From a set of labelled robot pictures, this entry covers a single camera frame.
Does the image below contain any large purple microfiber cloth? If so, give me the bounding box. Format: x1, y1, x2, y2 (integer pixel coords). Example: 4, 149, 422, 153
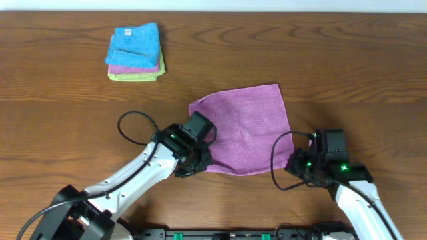
189, 84, 290, 176

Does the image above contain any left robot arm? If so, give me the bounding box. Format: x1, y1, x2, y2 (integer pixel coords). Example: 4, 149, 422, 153
31, 122, 216, 239

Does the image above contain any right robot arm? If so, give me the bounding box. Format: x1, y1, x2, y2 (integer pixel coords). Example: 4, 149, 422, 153
285, 149, 402, 239

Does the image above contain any folded green cloth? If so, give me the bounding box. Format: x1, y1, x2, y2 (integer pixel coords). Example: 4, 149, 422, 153
107, 51, 166, 82

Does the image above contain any folded purple cloth in stack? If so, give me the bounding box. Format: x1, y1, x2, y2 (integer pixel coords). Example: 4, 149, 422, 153
108, 64, 165, 74

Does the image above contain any folded blue cloth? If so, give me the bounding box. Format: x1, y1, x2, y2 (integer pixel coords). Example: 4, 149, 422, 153
105, 23, 161, 68

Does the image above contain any right black cable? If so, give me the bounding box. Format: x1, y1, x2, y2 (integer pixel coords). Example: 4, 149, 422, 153
270, 130, 401, 240

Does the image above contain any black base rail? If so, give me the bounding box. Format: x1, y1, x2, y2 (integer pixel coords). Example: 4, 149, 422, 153
135, 228, 322, 240

